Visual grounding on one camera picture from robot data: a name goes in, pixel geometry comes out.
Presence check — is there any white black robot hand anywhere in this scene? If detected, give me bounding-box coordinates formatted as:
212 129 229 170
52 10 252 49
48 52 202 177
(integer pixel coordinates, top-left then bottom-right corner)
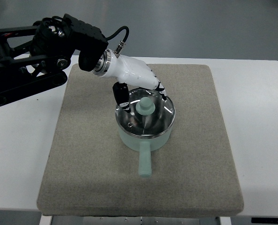
93 49 167 113

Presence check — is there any mint green saucepan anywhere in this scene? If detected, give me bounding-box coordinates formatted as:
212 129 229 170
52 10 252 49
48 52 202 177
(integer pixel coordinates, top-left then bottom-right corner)
117 123 173 178

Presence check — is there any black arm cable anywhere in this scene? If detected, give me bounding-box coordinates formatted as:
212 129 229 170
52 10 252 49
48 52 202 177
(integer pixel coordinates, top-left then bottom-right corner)
105 25 130 58

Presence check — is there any grey felt mat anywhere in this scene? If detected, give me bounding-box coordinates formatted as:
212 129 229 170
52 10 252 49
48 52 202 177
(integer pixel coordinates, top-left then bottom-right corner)
37 64 244 218

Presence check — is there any glass lid with green knob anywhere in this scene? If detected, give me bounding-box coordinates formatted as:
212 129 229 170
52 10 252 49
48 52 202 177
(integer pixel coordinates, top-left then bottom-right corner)
115 88 176 138

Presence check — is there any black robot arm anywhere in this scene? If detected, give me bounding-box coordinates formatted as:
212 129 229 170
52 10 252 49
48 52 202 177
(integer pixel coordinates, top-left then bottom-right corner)
0 14 108 106

